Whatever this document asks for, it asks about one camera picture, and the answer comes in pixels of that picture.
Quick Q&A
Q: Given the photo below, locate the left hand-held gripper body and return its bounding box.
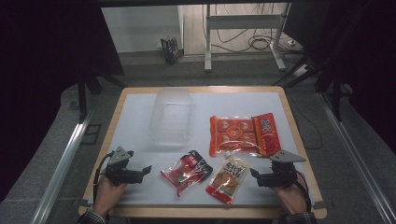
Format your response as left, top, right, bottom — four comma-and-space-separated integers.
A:
105, 146, 144, 187

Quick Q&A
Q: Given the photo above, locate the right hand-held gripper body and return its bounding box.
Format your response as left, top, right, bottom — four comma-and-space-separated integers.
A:
257, 149, 307, 188

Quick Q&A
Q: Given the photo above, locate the red and black snack packet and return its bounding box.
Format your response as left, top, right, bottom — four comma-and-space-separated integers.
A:
160, 149, 214, 198

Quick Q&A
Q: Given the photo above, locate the large orange snack packet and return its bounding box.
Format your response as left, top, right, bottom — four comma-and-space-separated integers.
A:
208, 112, 282, 159

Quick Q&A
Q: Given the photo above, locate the clear plastic container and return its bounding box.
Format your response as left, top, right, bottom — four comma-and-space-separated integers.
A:
148, 87, 193, 147

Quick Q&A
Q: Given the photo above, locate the person's right hand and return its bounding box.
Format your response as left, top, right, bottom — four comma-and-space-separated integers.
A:
272, 181, 309, 217

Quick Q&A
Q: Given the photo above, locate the person's left hand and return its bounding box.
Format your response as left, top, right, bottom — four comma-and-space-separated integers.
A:
92, 175, 127, 217

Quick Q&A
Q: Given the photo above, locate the white spouted snack pouch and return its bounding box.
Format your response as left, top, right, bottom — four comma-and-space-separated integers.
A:
205, 151, 250, 205

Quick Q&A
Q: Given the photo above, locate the dark floor hatch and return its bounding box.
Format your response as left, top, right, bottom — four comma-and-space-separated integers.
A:
81, 123, 103, 146

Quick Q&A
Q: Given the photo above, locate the black metal stand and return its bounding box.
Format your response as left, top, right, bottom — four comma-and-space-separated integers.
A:
77, 70, 127, 123
272, 55, 353, 122

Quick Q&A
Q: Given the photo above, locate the colourful carton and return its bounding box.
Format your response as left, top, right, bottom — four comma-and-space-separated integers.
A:
160, 36, 183, 65

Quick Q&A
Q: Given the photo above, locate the dark curtain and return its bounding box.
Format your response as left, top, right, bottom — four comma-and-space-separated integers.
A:
284, 0, 396, 153
0, 0, 125, 202

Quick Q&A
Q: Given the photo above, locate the left hand-held gripper cable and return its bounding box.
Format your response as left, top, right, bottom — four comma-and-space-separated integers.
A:
92, 151, 115, 205

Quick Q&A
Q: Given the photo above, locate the hand-held gripper cable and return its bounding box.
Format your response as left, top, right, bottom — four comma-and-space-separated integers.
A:
295, 171, 313, 213
92, 151, 115, 205

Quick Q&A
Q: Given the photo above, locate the right hand-held gripper cable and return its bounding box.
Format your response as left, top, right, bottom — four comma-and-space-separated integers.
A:
295, 171, 313, 213

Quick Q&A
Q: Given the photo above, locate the thin black floor cable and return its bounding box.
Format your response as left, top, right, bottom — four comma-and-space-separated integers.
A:
286, 92, 323, 150

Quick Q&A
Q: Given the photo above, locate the aluminium rail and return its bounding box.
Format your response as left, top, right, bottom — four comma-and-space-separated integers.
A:
30, 110, 96, 224
317, 92, 396, 224

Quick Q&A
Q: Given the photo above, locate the bundle of black floor cables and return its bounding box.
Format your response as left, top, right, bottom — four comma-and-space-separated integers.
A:
214, 3, 283, 54

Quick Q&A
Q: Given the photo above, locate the white metal stand frame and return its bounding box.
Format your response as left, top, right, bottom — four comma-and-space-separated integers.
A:
204, 3, 292, 73

